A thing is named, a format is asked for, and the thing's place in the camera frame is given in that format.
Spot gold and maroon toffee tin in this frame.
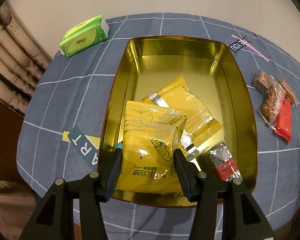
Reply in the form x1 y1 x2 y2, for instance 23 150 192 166
97 35 259 209

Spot small blue wrapped candy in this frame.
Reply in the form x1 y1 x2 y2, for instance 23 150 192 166
115 142 123 149

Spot small brown snack pack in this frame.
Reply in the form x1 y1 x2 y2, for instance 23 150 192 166
253 69 270 93

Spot clear bag orange snacks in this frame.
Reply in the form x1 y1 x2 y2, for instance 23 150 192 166
260 75 298 130

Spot green tissue pack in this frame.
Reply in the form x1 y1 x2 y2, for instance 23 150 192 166
59 15 109 57

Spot yellow snack bag with silver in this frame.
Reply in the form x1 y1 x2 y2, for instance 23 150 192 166
141 75 222 161

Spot dark seaweed snack pack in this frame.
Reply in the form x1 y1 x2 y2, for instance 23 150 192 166
198 141 243 181

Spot red snack packet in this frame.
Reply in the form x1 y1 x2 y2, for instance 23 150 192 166
274 98 292 142

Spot beige patterned curtain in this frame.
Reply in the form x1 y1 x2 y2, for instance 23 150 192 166
0 2 51 115

